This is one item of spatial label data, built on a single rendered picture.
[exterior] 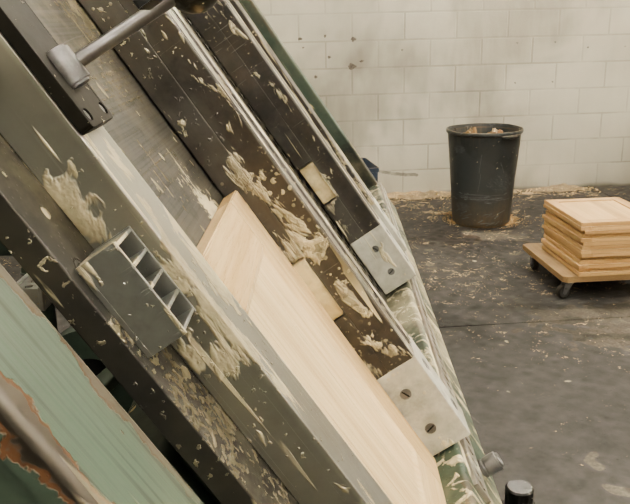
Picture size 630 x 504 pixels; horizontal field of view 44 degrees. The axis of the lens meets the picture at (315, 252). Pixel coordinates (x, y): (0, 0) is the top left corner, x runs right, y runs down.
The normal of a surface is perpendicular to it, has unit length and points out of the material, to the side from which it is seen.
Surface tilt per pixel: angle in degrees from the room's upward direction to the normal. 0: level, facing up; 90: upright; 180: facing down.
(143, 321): 89
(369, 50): 90
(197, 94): 90
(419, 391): 90
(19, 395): 56
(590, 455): 0
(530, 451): 0
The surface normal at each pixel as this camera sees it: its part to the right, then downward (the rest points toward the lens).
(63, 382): 0.82, -0.55
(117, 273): 0.01, 0.28
